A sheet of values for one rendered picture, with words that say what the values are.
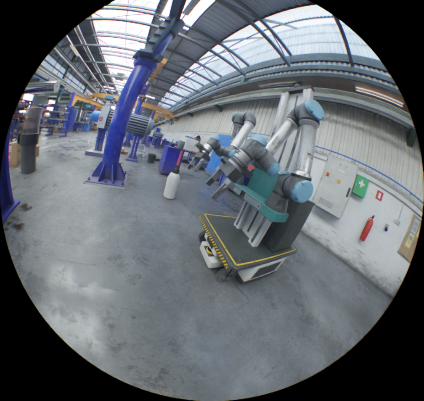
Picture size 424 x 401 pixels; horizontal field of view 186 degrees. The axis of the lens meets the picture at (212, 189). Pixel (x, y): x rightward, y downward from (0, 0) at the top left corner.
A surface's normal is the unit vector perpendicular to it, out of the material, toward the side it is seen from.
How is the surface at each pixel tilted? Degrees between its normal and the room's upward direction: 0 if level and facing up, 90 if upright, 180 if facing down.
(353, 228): 90
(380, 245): 90
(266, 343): 0
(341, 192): 90
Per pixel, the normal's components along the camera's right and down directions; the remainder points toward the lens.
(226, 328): 0.33, -0.91
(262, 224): -0.88, -0.19
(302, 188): -0.05, 0.38
